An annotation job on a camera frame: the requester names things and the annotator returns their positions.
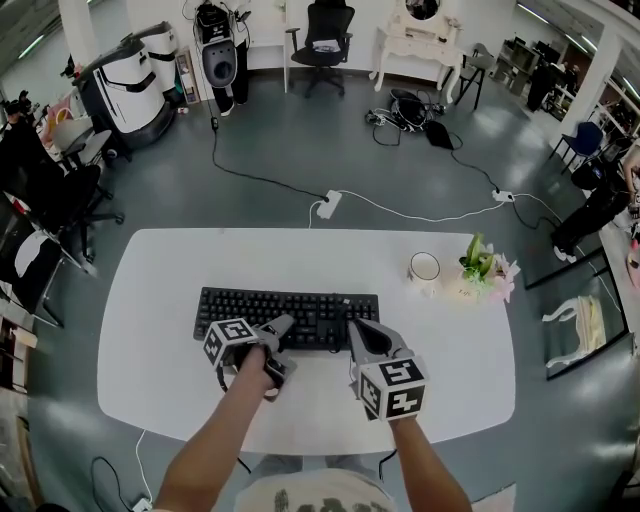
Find white cup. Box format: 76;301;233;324
406;251;443;297

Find blue chair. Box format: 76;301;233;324
551;120;605;175

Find white desk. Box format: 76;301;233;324
96;228;518;457

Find grey chair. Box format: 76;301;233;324
451;42;497;110

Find person's left forearm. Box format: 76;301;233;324
151;367;275;512

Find white dressing table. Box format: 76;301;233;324
370;0;465;94

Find black keyboard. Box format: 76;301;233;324
193;286;381;353

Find black bag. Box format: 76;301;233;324
424;120;456;151

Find person's light patterned shirt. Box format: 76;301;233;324
233;468;397;512

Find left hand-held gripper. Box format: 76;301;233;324
201;313;299;402

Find black office chair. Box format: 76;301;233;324
285;1;356;99

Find potted pink flowers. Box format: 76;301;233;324
456;231;522;306

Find person's left hand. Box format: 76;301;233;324
234;344;287;392

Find black swivel chair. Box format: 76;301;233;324
0;163;126;274

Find person's right forearm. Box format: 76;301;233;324
387;414;474;512

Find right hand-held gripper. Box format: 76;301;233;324
346;319;431;423

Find white power strip with cable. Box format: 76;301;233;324
131;427;154;512

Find black metal frame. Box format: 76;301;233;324
523;243;634;382

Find white and black robot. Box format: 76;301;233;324
73;21;180;150

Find white ornate chair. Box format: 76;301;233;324
541;295;609;370

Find long black floor cable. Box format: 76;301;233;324
211;115;331;203

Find long white floor cable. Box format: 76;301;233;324
307;188;566;229

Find black round device with cables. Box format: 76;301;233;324
367;88;446;147

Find large white power strip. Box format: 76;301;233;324
315;189;344;220

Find grey and white machine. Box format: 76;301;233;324
192;1;252;118

